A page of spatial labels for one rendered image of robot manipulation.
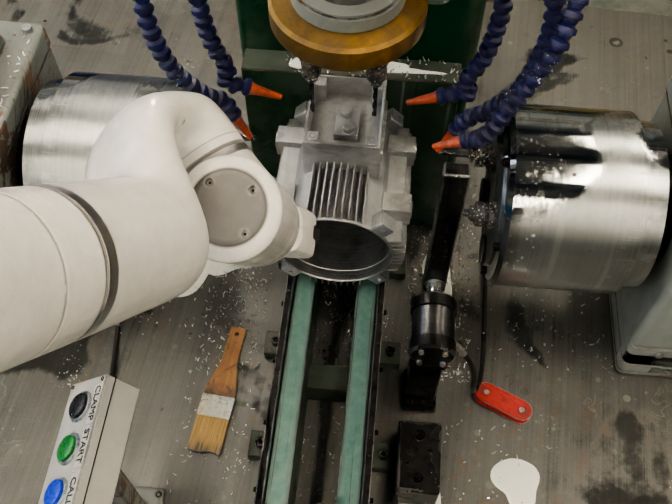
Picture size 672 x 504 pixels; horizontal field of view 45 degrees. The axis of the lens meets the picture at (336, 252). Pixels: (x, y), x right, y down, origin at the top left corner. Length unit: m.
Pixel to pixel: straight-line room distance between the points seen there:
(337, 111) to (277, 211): 0.49
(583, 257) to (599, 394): 0.30
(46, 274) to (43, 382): 0.92
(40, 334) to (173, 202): 0.15
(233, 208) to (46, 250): 0.24
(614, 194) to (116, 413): 0.65
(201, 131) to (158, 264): 0.21
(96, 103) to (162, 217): 0.61
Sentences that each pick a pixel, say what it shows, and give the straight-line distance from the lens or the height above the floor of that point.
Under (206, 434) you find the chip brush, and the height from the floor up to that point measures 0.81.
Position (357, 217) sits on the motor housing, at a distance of 1.04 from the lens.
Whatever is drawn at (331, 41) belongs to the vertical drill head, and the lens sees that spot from 0.89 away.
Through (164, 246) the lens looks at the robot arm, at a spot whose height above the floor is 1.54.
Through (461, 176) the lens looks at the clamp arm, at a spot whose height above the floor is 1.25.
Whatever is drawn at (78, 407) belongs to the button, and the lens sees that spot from 0.98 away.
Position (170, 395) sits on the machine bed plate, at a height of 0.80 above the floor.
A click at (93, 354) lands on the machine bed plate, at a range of 1.32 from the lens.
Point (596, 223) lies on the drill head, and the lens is 1.05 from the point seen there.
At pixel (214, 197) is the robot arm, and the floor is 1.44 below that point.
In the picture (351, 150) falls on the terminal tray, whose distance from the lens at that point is 1.05.
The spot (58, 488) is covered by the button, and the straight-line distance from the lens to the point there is 0.95.
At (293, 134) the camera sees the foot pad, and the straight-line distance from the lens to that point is 1.15.
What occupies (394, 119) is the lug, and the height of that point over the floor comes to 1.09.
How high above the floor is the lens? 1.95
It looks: 58 degrees down
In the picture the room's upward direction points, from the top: straight up
